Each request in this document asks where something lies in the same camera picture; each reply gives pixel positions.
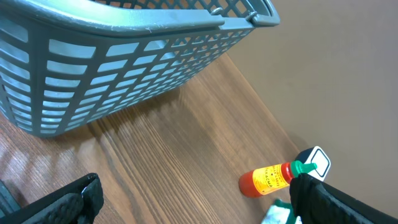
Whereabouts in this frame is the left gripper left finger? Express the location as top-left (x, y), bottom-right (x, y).
top-left (1, 173), bottom-right (104, 224)

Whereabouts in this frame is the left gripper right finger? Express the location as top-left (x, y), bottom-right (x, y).
top-left (289, 174), bottom-right (397, 224)

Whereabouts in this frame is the green 3M glove packet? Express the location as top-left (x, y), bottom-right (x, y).
top-left (261, 199), bottom-right (302, 224)

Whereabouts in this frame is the red yellow sauce bottle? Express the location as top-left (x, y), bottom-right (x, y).
top-left (238, 161), bottom-right (318, 198)

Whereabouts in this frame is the white barcode scanner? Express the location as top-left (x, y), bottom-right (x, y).
top-left (295, 146), bottom-right (331, 182)

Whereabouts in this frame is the grey plastic mesh basket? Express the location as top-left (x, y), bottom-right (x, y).
top-left (1, 0), bottom-right (280, 138)

